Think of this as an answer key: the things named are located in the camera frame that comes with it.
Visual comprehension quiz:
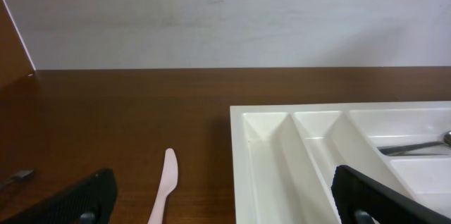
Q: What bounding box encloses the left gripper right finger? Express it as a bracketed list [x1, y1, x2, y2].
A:
[331, 165, 450, 224]

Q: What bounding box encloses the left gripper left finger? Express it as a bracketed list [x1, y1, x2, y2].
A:
[1, 168, 118, 224]

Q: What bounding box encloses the metal tablespoon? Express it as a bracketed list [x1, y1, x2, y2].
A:
[378, 131, 450, 156]

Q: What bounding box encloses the pink plastic knife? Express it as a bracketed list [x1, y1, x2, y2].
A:
[147, 148, 178, 224]

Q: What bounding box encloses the white plastic cutlery tray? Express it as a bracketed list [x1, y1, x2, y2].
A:
[230, 101, 450, 223]

